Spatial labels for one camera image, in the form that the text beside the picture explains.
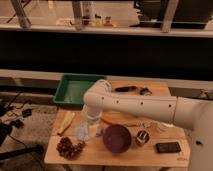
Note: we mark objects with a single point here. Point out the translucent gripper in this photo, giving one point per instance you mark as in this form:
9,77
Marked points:
91,127

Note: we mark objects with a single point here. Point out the light blue towel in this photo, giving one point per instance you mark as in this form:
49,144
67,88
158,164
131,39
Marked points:
81,132

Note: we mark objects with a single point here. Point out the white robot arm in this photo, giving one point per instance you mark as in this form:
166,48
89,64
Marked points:
192,114

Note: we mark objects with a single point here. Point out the small metal cup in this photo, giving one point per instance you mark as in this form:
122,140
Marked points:
142,137

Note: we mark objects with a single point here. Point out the yellow banana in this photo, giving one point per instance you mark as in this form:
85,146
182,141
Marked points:
66,122

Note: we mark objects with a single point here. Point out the purple bowl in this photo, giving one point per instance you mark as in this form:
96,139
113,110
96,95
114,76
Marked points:
117,139

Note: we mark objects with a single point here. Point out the green plastic tray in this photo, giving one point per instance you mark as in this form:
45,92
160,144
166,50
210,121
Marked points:
72,87

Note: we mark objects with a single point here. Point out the bunch of red grapes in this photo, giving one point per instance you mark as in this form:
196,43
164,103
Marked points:
68,150

